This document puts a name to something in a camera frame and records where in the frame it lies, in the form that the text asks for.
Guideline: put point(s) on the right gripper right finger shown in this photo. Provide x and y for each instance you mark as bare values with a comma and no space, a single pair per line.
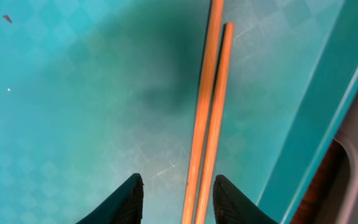
231,206

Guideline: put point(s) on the grey dishwasher rack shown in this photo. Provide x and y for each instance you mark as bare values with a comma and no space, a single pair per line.
332,196

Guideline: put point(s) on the wooden chopstick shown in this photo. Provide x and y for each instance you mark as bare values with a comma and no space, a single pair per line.
202,108
215,123

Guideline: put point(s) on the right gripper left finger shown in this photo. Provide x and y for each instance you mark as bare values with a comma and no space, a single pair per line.
123,206

